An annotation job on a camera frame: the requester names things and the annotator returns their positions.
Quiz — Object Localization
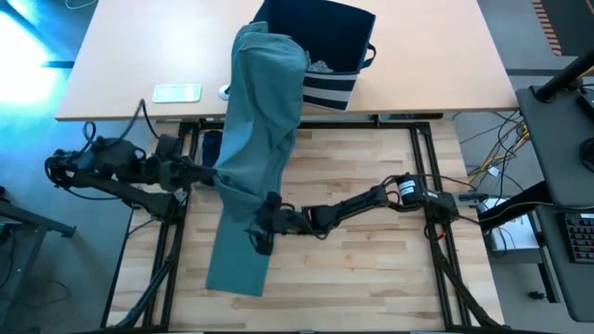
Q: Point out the black keyboard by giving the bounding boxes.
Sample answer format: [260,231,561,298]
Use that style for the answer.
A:
[563,212,594,264]

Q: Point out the yellow cable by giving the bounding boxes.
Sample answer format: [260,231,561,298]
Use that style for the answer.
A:
[468,124,530,185]

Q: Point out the teal shirt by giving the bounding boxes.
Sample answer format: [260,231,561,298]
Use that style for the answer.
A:
[205,21,311,298]

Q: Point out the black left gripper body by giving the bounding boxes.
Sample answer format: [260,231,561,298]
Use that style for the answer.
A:
[155,155,205,192]

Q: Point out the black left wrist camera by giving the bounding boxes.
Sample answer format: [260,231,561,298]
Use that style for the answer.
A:
[155,134,183,159]

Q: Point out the black pole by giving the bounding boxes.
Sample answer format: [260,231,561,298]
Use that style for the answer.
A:
[533,48,594,103]

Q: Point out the white patterned crumpled cloth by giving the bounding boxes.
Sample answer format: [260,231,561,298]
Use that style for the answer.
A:
[306,59,334,74]

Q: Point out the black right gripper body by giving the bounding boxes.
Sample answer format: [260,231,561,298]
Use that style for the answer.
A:
[269,203,322,237]

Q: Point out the white box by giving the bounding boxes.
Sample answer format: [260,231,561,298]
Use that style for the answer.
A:
[477,197,542,265]

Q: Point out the navy boxer briefs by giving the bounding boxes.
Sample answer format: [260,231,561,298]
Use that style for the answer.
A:
[201,130,225,169]

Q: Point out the beige wooden desk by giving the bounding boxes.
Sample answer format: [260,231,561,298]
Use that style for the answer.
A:
[54,0,519,122]

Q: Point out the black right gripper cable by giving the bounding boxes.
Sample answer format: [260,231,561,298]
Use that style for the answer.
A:
[382,172,472,205]

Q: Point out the grey desk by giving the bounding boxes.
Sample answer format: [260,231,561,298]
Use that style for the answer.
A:
[515,85,594,324]

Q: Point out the navy white striped fabric bin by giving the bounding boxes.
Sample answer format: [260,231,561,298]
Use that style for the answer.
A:
[252,0,378,112]

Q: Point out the black aluminium table frame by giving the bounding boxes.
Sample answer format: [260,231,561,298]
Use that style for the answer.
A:
[99,119,505,334]

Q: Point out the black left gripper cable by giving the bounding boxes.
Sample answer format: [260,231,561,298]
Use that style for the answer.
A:
[82,97,161,150]

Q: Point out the black support bar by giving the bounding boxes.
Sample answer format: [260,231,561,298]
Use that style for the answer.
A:
[477,179,551,231]

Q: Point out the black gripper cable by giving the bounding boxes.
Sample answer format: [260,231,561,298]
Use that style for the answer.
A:
[382,172,472,205]
[82,97,161,150]

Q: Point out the black metal stand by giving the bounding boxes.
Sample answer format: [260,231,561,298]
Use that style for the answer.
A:
[0,185,77,334]

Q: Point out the black flat device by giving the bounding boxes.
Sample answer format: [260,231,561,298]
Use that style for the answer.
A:
[575,87,594,122]

